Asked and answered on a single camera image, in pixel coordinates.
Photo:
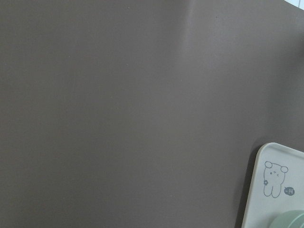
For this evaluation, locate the cream rabbit tray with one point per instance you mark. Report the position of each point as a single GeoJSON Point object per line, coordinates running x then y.
{"type": "Point", "coordinates": [277, 185]}

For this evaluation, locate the stacked green bowls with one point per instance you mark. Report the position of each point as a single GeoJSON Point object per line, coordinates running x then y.
{"type": "Point", "coordinates": [289, 219]}

